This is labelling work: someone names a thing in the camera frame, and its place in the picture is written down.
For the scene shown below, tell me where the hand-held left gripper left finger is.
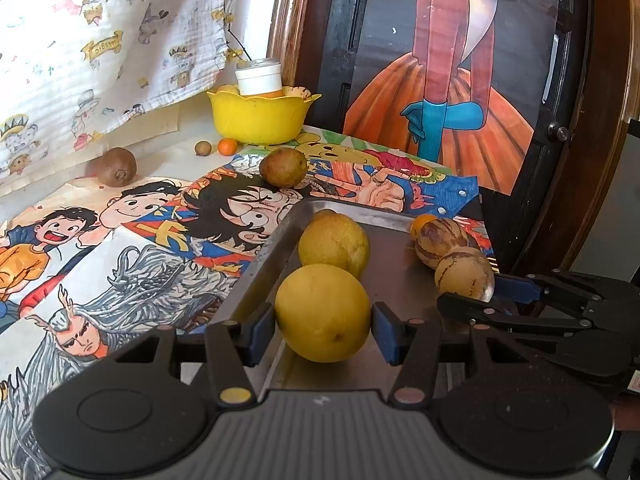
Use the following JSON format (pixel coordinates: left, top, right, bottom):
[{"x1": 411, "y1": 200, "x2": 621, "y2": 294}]
[{"x1": 112, "y1": 305, "x2": 277, "y2": 407}]

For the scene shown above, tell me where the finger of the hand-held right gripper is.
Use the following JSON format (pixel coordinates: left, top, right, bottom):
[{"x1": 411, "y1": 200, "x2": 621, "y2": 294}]
[
  {"x1": 495, "y1": 270, "x2": 623, "y2": 311},
  {"x1": 437, "y1": 294, "x2": 596, "y2": 341}
]

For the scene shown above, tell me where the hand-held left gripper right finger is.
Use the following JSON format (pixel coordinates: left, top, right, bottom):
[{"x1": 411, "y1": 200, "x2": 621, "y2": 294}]
[{"x1": 371, "y1": 302, "x2": 540, "y2": 407}]

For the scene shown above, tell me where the striped pepino melon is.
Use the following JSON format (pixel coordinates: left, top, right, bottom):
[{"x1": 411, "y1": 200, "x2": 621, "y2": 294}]
[
  {"x1": 415, "y1": 217, "x2": 483, "y2": 271},
  {"x1": 434, "y1": 246, "x2": 496, "y2": 303}
]

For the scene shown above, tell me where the yellow lemon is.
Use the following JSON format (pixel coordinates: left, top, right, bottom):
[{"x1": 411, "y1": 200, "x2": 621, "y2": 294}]
[
  {"x1": 298, "y1": 213, "x2": 371, "y2": 279},
  {"x1": 274, "y1": 264, "x2": 373, "y2": 363}
]

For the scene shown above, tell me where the metal tray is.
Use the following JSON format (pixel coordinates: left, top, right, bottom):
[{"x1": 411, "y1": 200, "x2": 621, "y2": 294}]
[{"x1": 220, "y1": 197, "x2": 493, "y2": 391}]

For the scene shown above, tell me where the small orange mandarin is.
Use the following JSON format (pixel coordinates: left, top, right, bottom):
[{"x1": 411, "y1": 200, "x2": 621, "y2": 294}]
[{"x1": 410, "y1": 213, "x2": 438, "y2": 238}]

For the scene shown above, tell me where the large brown kiwi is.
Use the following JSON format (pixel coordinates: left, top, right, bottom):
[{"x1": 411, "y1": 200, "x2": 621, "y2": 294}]
[{"x1": 96, "y1": 147, "x2": 137, "y2": 187}]

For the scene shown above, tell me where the black-haired cartoon poster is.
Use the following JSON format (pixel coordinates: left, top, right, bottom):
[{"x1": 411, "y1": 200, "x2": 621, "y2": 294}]
[{"x1": 182, "y1": 152, "x2": 496, "y2": 286}]

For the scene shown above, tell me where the grey-haired warrior poster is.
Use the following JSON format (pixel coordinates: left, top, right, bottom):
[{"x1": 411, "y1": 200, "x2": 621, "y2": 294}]
[{"x1": 0, "y1": 240, "x2": 251, "y2": 480}]

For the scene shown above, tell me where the metal door knob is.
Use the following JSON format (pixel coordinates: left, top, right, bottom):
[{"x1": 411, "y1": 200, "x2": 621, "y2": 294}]
[{"x1": 546, "y1": 121, "x2": 571, "y2": 146}]

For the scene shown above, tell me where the green-brown round fruit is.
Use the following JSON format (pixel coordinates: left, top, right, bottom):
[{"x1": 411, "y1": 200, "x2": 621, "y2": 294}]
[{"x1": 259, "y1": 147, "x2": 308, "y2": 189}]

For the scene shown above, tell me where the yellow bear poster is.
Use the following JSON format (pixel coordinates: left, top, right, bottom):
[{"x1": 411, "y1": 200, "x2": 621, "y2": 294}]
[{"x1": 235, "y1": 127, "x2": 453, "y2": 183}]

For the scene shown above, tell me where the yellow plastic bowl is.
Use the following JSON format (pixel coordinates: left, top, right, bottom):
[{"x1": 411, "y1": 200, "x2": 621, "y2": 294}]
[{"x1": 206, "y1": 86, "x2": 321, "y2": 145}]

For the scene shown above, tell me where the cartoon boys poster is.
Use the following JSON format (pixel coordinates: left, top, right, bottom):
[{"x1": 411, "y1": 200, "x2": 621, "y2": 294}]
[{"x1": 0, "y1": 175, "x2": 201, "y2": 333}]

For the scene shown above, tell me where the brown wooden cabinet side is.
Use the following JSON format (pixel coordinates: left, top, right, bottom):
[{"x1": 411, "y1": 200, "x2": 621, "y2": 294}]
[{"x1": 500, "y1": 0, "x2": 640, "y2": 281}]

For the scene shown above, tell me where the white jar with orange band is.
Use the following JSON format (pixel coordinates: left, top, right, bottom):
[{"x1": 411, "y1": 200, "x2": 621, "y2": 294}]
[{"x1": 235, "y1": 59, "x2": 283, "y2": 97}]

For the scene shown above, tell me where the yellow flower twig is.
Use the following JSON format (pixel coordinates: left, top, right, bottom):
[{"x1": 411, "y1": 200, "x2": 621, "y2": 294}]
[{"x1": 225, "y1": 15, "x2": 256, "y2": 66}]

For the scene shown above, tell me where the black door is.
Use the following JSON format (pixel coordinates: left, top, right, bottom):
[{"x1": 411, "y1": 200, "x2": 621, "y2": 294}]
[{"x1": 295, "y1": 0, "x2": 596, "y2": 271}]

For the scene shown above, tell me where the printed blanket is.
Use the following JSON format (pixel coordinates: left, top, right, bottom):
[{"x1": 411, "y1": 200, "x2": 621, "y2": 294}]
[{"x1": 0, "y1": 0, "x2": 256, "y2": 186}]

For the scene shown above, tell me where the wall poster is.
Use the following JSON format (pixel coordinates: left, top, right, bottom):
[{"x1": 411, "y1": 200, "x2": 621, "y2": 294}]
[{"x1": 342, "y1": 0, "x2": 561, "y2": 196}]

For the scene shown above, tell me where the brown wooden door frame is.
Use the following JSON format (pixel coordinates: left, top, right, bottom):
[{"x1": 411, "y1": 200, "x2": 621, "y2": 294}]
[{"x1": 267, "y1": 0, "x2": 313, "y2": 91}]

